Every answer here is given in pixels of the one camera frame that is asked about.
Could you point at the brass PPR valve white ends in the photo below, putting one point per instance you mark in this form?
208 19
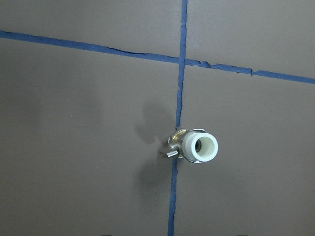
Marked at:
194 145

